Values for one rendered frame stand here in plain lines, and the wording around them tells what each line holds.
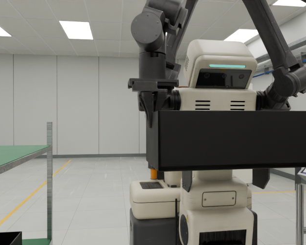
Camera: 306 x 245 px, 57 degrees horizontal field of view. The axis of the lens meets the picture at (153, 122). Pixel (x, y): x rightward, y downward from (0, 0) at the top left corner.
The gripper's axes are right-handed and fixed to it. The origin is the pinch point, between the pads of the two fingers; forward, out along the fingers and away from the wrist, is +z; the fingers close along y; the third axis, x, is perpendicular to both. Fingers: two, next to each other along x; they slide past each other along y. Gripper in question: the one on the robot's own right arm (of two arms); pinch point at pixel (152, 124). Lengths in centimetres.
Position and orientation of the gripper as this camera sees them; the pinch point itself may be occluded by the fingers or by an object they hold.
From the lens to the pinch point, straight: 60.2
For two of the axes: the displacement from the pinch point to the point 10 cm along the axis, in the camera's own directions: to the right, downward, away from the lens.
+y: 9.9, 0.0, 1.6
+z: 0.0, 10.0, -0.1
